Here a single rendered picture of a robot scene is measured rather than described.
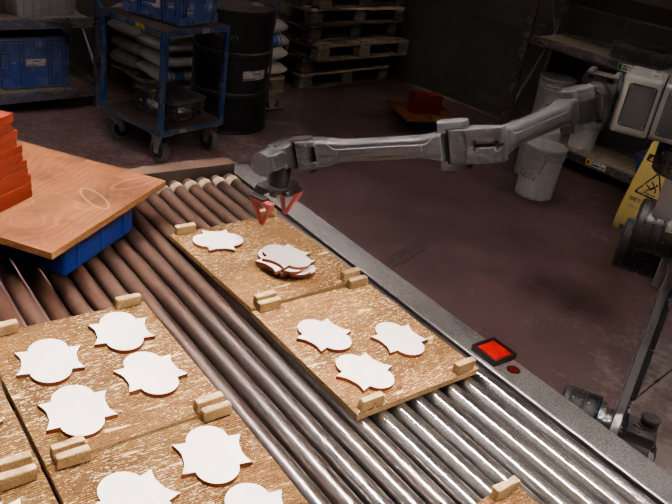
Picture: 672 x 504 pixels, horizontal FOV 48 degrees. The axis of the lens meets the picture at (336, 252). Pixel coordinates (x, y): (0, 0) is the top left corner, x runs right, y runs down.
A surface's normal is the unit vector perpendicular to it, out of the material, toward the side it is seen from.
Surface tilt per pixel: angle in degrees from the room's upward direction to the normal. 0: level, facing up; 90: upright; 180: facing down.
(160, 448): 0
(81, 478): 0
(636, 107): 90
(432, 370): 0
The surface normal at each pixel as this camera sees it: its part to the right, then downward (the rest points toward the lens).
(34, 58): 0.63, 0.44
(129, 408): 0.15, -0.88
